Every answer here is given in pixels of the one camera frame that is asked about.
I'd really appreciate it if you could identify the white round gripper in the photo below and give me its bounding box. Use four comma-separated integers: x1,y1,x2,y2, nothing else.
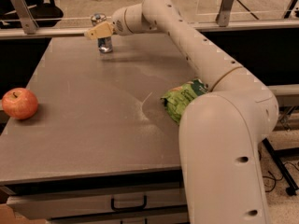
84,4,147,40

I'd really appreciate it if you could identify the silver blue redbull can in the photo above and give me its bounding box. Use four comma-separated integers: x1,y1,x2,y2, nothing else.
91,13,113,53

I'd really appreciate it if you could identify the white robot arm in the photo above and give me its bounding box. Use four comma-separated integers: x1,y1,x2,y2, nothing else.
85,0,278,224

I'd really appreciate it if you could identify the red apple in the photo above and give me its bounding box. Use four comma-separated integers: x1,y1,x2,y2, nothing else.
2,88,38,119

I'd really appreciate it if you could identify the black office chair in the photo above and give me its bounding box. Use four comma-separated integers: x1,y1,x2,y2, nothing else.
0,0,64,29

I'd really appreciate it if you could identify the green snack bag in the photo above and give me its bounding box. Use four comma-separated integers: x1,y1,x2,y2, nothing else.
161,79,208,124

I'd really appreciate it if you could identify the grey top drawer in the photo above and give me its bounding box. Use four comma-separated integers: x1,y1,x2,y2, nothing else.
7,183,187,219

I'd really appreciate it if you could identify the grey drawer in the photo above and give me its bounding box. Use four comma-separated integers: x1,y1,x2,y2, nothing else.
47,211,189,224
7,183,187,219

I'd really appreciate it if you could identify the grey lower drawer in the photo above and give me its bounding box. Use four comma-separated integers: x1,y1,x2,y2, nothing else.
47,211,189,224

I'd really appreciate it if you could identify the black stand leg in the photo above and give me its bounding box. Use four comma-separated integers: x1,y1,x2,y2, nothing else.
263,139,299,196

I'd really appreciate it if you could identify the left metal railing bracket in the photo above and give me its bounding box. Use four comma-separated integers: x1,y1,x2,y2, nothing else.
10,0,38,35

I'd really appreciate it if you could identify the metal railing bracket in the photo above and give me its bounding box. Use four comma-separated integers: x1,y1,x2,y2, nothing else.
10,0,38,35
216,0,234,27

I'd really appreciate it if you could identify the right metal railing bracket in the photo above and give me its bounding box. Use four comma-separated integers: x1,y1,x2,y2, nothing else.
216,0,234,27

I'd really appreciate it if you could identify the black drawer handle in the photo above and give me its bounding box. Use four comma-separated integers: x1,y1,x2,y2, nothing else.
110,195,148,212

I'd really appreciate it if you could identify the black floor cable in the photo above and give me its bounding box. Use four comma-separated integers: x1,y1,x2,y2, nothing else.
263,161,299,193

